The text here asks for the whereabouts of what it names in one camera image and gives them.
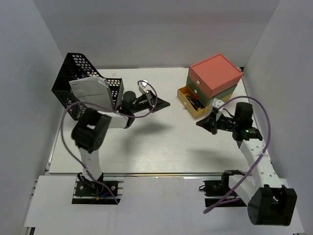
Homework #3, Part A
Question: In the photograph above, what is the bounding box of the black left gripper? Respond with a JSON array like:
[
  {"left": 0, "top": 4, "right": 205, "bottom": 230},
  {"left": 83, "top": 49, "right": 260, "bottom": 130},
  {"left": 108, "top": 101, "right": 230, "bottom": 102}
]
[{"left": 131, "top": 90, "right": 170, "bottom": 114}]

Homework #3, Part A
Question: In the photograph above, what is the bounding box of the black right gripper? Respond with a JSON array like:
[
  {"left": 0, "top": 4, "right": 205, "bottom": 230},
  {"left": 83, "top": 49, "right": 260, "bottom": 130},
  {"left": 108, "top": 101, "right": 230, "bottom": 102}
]
[{"left": 196, "top": 111, "right": 239, "bottom": 135}]

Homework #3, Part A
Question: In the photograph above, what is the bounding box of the orange black highlighter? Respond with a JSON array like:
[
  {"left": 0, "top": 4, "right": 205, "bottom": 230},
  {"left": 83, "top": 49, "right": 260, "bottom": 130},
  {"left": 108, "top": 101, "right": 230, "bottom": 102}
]
[{"left": 186, "top": 95, "right": 198, "bottom": 103}]

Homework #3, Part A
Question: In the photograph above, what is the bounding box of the green drawer box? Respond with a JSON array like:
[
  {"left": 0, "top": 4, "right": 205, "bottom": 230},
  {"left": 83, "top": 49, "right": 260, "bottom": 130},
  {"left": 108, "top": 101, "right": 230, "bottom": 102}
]
[{"left": 186, "top": 76, "right": 237, "bottom": 106}]

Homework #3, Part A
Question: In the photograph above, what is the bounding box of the coral top drawer box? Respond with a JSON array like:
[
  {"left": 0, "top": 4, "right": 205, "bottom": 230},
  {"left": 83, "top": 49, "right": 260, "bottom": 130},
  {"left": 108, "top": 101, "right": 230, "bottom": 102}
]
[{"left": 188, "top": 54, "right": 243, "bottom": 97}]

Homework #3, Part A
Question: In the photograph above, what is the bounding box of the white safety instruction booklet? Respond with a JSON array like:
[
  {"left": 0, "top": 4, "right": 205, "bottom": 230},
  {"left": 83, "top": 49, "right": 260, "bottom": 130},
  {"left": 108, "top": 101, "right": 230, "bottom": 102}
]
[{"left": 68, "top": 76, "right": 114, "bottom": 112}]

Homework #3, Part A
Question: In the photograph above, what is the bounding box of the blue black highlighter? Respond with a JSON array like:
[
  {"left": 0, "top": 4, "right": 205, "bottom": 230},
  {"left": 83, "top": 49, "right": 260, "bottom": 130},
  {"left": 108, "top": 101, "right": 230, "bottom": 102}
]
[{"left": 192, "top": 103, "right": 203, "bottom": 111}]

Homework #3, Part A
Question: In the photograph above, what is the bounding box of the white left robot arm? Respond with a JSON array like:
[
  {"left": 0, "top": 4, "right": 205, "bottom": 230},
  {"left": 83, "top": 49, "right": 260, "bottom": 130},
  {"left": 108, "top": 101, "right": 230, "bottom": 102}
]
[{"left": 71, "top": 90, "right": 170, "bottom": 195}]

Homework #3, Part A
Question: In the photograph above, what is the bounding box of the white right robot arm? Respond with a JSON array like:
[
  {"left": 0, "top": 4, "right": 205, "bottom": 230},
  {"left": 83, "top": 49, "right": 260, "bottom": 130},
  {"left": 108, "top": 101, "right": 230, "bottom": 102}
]
[{"left": 196, "top": 99, "right": 297, "bottom": 226}]

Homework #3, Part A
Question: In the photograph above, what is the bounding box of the black mesh file holder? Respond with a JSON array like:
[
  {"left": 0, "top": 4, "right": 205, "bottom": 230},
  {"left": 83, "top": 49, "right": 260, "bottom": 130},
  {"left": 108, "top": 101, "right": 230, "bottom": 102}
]
[{"left": 52, "top": 53, "right": 124, "bottom": 111}]

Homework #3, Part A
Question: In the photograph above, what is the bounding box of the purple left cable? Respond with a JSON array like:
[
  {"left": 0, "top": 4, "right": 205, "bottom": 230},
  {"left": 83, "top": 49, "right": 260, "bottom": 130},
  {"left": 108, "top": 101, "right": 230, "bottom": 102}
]
[{"left": 60, "top": 79, "right": 157, "bottom": 205}]

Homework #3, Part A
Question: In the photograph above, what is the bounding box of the purple cable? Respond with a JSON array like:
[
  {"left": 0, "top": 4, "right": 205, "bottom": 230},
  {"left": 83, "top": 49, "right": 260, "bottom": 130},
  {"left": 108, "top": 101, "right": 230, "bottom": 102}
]
[
  {"left": 60, "top": 79, "right": 157, "bottom": 205},
  {"left": 202, "top": 95, "right": 271, "bottom": 214}
]

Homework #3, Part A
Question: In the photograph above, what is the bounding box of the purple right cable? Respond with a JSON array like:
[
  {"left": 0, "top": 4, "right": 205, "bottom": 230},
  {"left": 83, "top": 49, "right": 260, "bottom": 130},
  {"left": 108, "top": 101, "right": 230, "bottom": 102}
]
[{"left": 202, "top": 95, "right": 271, "bottom": 214}]

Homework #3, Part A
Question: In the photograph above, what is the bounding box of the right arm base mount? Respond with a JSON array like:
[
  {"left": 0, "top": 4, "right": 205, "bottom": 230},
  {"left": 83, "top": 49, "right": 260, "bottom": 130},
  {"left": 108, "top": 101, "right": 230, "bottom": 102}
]
[{"left": 199, "top": 170, "right": 246, "bottom": 208}]

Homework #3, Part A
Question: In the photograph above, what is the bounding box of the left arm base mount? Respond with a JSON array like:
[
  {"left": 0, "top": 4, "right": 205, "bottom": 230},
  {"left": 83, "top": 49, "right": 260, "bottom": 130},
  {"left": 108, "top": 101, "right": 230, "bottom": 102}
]
[{"left": 71, "top": 173, "right": 124, "bottom": 205}]

